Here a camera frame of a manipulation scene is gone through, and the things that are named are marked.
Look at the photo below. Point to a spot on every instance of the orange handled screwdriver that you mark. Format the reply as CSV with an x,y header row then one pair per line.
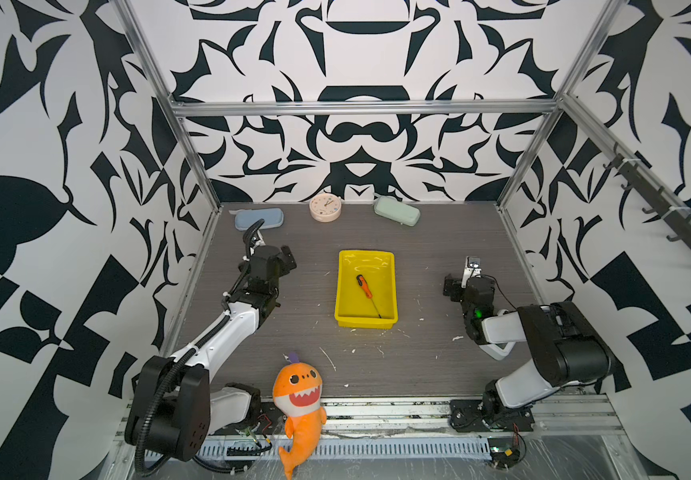
x,y
367,290

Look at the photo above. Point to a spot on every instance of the aluminium mounting rail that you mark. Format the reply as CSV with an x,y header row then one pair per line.
x,y
385,417

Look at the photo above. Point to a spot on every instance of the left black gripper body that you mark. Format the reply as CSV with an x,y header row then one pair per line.
x,y
283,267

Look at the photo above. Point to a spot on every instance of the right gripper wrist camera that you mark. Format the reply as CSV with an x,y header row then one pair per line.
x,y
472,269

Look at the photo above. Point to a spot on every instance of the orange shark plush toy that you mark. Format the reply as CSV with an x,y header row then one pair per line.
x,y
297,393

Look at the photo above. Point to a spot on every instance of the black wall hook rack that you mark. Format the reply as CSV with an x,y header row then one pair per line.
x,y
661,203

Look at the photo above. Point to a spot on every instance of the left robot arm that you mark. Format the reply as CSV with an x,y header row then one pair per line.
x,y
172,412

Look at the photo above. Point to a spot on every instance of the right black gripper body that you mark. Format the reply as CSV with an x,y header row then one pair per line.
x,y
459,295

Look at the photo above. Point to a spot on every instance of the white slotted cable duct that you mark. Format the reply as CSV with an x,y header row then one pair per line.
x,y
470,448

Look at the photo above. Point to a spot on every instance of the yellow plastic bin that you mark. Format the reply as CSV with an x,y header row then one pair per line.
x,y
353,310

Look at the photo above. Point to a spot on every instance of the green pencil case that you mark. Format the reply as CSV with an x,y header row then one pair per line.
x,y
395,210

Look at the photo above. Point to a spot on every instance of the blue pencil case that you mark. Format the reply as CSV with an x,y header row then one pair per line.
x,y
270,217

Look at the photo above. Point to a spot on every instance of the pink round alarm clock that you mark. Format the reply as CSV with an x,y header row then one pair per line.
x,y
326,207

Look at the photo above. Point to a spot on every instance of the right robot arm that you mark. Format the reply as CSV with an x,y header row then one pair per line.
x,y
565,350

